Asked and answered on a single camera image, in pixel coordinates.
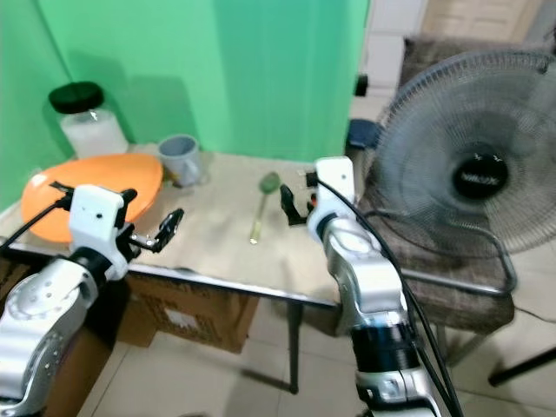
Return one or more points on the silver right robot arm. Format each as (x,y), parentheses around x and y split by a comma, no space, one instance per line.
(369,278)

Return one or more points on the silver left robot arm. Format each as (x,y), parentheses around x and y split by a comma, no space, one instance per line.
(43,321)

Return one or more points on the beige table with metal legs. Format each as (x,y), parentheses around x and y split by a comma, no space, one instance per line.
(226,217)

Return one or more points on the grey mug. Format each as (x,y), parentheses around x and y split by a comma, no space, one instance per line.
(181,159)

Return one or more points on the orange plastic plate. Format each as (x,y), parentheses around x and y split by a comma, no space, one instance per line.
(113,174)

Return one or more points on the plain brown cardboard box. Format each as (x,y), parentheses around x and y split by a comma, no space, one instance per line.
(191,313)

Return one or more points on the dark blue object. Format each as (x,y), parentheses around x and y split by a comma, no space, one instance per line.
(363,132)

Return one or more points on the glass jar with black lid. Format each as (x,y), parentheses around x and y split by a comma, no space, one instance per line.
(91,129)

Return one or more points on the green backdrop cloth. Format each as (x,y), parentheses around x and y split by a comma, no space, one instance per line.
(226,69)

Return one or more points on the grey electric fan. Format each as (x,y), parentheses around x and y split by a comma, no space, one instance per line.
(479,176)

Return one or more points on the beige panelled door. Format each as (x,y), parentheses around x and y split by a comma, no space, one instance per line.
(478,16)

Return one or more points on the black floor stand leg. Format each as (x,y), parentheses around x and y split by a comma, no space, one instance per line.
(526,365)

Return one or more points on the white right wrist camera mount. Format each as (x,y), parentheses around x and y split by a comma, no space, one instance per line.
(333,187)

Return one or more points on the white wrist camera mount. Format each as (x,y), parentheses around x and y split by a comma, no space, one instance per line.
(333,187)
(97,213)

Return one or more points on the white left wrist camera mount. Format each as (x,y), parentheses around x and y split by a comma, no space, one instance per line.
(97,213)

